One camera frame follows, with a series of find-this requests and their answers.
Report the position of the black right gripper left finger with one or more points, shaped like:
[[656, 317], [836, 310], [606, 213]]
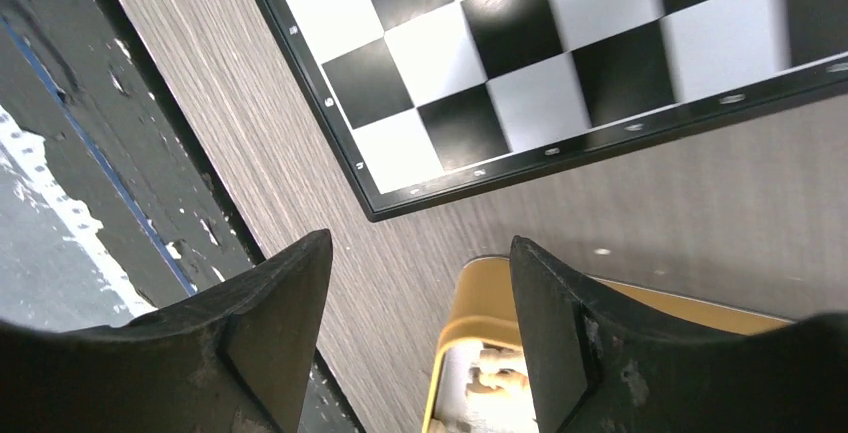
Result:
[[235, 357]]

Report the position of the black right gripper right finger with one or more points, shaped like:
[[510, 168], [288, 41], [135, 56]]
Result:
[[600, 361]]

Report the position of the gold tin box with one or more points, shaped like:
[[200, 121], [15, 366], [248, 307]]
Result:
[[482, 330]]

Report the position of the black white chess board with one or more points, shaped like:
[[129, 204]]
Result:
[[424, 102]]

